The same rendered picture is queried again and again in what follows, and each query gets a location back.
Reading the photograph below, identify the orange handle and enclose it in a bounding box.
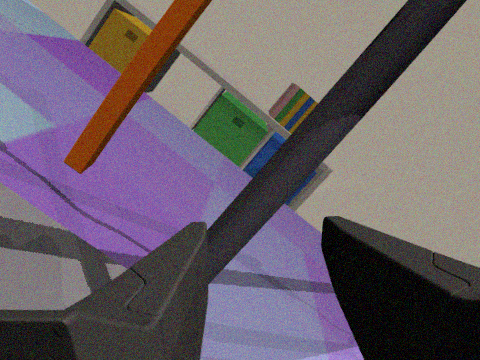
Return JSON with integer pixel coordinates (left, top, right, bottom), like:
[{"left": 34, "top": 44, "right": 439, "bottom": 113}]
[{"left": 64, "top": 0, "right": 212, "bottom": 175}]

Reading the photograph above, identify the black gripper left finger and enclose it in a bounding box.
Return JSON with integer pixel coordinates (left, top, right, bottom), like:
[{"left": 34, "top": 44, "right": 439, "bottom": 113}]
[{"left": 0, "top": 221, "right": 209, "bottom": 360}]

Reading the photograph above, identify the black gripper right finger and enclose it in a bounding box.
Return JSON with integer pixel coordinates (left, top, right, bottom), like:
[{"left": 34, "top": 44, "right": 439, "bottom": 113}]
[{"left": 321, "top": 216, "right": 480, "bottom": 360}]

